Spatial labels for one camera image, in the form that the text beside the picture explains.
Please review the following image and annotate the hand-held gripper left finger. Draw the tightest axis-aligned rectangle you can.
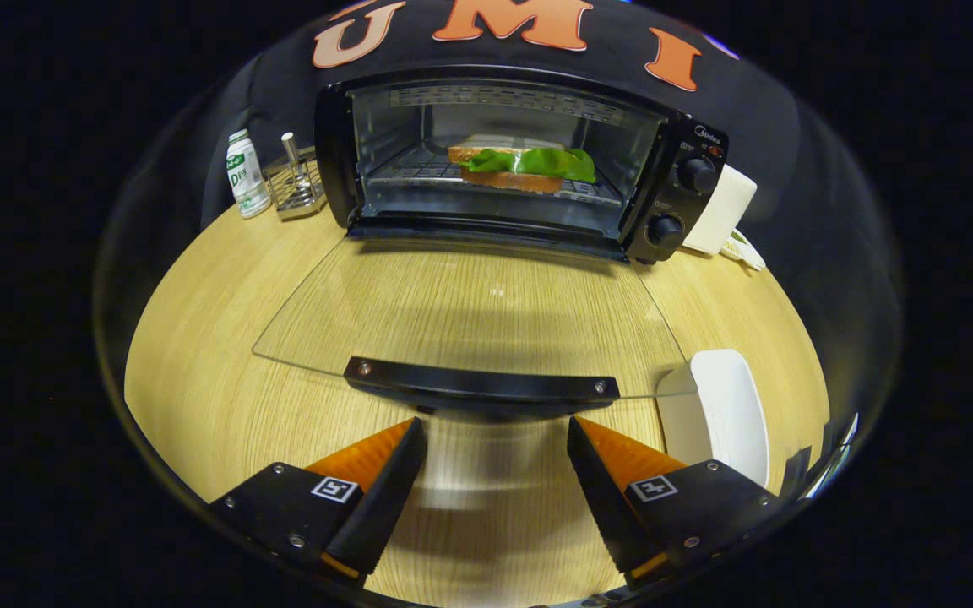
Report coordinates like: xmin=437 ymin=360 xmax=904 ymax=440
xmin=208 ymin=416 xmax=428 ymax=588

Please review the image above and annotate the white pop-up toaster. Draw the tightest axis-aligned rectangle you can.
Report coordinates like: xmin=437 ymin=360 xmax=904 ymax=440
xmin=682 ymin=163 xmax=759 ymax=256

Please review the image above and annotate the bread and lettuce sandwich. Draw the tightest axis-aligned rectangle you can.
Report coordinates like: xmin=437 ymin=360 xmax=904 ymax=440
xmin=447 ymin=135 xmax=597 ymax=193

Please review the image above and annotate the metal wire rack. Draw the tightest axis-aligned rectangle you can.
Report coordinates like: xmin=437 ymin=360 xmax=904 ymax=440
xmin=265 ymin=131 xmax=327 ymax=222

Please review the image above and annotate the white rectangular plate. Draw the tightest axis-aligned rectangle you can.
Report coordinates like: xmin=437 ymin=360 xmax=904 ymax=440
xmin=655 ymin=348 xmax=771 ymax=491

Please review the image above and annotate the white divided dish of beans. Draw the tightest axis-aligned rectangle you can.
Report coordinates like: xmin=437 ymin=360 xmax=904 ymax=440
xmin=719 ymin=228 xmax=768 ymax=273

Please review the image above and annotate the black toaster oven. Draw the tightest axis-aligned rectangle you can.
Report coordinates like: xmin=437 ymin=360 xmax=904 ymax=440
xmin=252 ymin=65 xmax=731 ymax=421

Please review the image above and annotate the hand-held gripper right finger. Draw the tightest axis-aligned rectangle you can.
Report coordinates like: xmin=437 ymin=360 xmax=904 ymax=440
xmin=567 ymin=415 xmax=779 ymax=590

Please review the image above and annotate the white bottle with green label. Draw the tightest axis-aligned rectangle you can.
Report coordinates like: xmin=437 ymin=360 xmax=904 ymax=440
xmin=225 ymin=128 xmax=273 ymax=220

